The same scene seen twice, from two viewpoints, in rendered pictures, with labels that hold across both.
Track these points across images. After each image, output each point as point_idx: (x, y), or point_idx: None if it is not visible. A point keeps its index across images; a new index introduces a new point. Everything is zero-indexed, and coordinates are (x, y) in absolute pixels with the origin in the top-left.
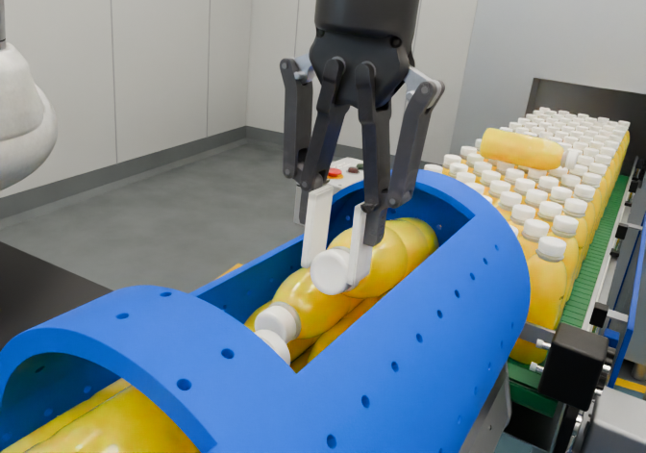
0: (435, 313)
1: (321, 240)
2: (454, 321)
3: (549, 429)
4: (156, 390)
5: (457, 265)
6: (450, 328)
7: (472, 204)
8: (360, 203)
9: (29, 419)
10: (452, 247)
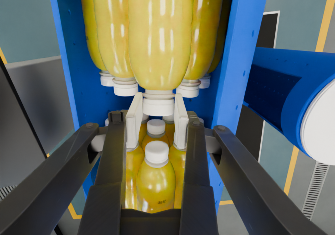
0: (235, 111)
1: (140, 106)
2: (242, 94)
3: None
4: None
5: (244, 47)
6: (241, 102)
7: None
8: (179, 140)
9: (93, 172)
10: (239, 28)
